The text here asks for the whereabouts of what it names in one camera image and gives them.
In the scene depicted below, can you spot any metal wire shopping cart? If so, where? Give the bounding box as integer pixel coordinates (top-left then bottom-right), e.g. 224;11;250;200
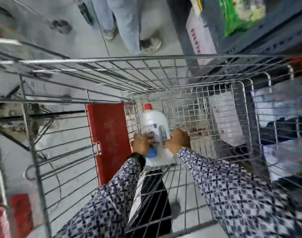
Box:
0;38;302;238

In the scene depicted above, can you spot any person's left forearm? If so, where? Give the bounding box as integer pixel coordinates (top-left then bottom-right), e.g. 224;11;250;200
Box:
55;158;142;238

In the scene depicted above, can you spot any person's right hand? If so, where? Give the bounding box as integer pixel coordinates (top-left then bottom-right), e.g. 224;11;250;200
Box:
164;129;191;157

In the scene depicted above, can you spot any person's right forearm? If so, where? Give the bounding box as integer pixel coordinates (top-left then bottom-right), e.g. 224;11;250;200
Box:
177;148;302;238

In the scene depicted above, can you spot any person's left hand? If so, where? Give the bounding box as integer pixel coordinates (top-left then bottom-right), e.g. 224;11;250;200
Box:
131;132;151;159

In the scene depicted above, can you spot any white cardboard box red print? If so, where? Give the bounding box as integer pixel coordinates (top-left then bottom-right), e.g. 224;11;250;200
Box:
186;7;219;66

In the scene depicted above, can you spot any dark store shelf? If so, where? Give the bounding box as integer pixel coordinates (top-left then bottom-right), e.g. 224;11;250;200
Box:
166;0;302;79

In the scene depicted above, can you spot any red plastic cart seat flap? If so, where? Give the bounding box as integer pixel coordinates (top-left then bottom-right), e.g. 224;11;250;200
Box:
86;102;132;186

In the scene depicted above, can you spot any white jug with red cap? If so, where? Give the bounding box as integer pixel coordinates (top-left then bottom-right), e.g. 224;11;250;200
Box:
139;103;175;167

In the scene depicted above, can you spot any green printed package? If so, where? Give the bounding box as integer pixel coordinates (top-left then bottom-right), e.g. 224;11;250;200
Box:
218;0;266;37

